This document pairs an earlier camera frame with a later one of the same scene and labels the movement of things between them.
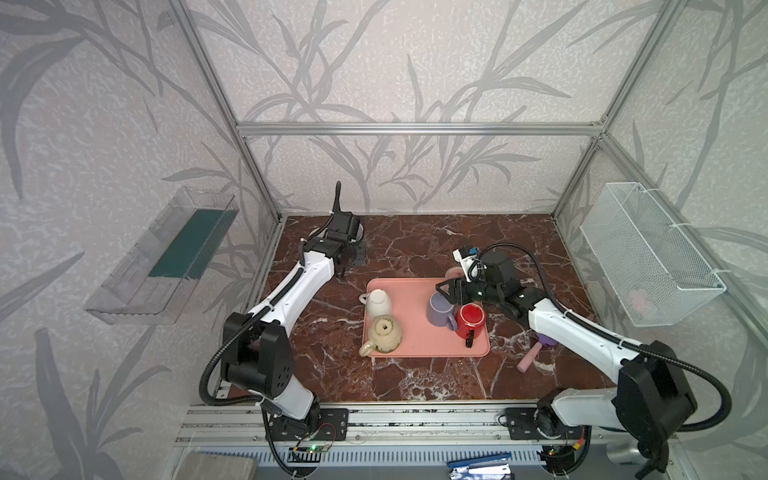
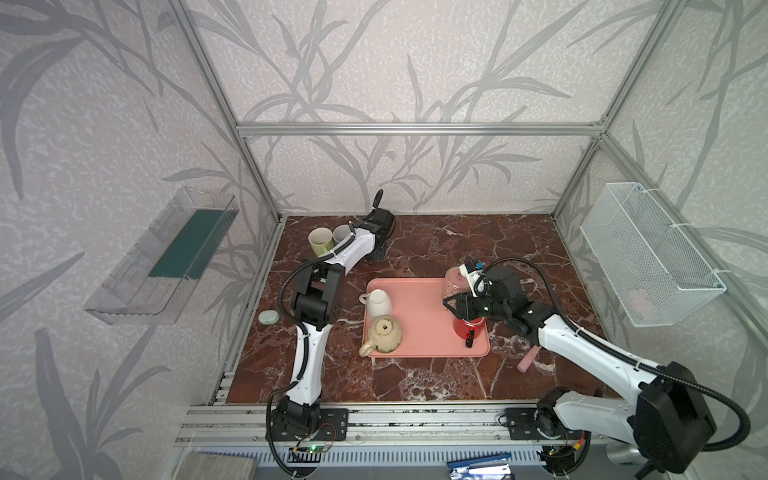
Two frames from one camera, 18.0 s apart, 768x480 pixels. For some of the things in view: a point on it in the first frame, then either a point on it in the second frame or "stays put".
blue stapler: x=490 y=467 stays put
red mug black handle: x=470 y=322 stays put
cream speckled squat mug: x=385 y=335 stays put
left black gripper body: x=350 y=248 -> x=378 y=255
